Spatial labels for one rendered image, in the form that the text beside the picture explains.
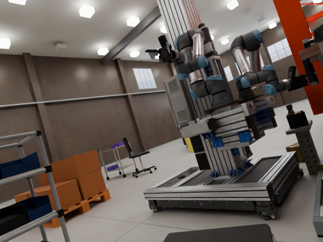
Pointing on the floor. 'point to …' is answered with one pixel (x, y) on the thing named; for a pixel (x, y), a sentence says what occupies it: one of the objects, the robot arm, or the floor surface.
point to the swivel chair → (136, 156)
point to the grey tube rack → (24, 168)
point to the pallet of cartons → (72, 185)
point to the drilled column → (308, 151)
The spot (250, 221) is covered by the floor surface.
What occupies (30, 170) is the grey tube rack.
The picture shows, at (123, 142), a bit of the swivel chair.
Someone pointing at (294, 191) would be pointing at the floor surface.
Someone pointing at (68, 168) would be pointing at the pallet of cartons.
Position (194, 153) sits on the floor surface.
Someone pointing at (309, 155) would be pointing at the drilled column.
